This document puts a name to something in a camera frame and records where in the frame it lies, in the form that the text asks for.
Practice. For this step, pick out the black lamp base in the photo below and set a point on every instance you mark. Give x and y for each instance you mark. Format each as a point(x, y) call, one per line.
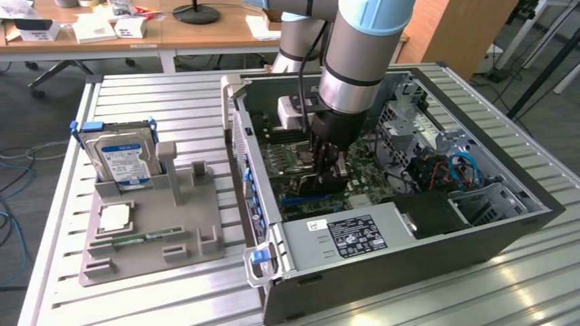
point(197, 15)

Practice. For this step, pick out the silver disk bay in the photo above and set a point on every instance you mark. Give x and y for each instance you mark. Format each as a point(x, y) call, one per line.
point(494, 203)

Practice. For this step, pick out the green RAM stick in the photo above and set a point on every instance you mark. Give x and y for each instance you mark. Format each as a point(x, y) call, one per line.
point(131, 238)

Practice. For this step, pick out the wooden cabinet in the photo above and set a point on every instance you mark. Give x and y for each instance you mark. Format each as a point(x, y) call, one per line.
point(454, 34)

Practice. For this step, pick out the wooden desk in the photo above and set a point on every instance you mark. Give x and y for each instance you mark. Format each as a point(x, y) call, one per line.
point(127, 42)

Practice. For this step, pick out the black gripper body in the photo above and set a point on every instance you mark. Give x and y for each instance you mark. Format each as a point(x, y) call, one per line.
point(338, 130)

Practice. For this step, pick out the grey parts rack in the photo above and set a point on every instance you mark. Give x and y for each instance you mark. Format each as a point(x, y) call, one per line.
point(177, 231)

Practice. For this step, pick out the blue case release tab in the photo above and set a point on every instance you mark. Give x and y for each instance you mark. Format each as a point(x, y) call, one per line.
point(258, 256)

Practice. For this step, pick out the white paper stack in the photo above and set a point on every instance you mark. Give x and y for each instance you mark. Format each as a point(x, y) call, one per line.
point(265, 32)

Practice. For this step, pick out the grey power supply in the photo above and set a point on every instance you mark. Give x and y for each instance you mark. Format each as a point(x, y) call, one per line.
point(313, 244)

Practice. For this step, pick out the black slanted pole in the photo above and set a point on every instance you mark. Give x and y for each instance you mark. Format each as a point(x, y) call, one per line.
point(545, 74)

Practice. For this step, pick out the white printed small box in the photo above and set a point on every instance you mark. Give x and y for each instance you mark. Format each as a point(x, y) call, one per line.
point(129, 29)

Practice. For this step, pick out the silver CPU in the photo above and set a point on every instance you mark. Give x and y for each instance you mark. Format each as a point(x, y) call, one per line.
point(115, 217)

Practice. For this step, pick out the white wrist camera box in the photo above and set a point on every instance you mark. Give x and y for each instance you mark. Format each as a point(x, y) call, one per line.
point(290, 113)

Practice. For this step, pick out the hard disk blue carrier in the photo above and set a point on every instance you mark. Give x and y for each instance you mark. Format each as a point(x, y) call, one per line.
point(121, 159)

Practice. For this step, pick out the beige card retention latch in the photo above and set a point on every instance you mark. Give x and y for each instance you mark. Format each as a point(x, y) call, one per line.
point(233, 85)

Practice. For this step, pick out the green motherboard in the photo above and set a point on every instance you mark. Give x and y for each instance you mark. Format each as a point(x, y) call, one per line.
point(367, 183)

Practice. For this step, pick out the silver drive cage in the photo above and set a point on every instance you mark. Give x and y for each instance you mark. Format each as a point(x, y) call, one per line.
point(409, 136)

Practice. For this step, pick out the black graphics card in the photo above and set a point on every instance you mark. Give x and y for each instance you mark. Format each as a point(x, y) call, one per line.
point(331, 190)

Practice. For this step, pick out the black office chair base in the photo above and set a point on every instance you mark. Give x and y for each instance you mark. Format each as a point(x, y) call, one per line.
point(59, 68)

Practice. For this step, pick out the CPU socket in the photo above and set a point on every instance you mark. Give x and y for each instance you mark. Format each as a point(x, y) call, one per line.
point(302, 156)

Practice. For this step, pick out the blue expansion slot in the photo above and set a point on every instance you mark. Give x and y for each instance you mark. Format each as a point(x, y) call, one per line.
point(303, 201)

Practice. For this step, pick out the black open PC case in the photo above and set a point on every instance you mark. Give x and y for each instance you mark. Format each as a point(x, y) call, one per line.
point(409, 271)

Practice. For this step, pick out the white table frame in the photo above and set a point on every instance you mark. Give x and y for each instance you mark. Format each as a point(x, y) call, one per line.
point(526, 35)

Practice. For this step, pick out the white flat carton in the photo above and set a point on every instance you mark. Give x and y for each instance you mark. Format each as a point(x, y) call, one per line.
point(93, 34)

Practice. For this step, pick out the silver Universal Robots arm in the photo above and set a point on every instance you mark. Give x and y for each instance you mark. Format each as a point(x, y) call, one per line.
point(354, 51)

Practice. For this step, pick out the white box black lid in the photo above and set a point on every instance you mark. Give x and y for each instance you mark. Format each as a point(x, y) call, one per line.
point(39, 34)

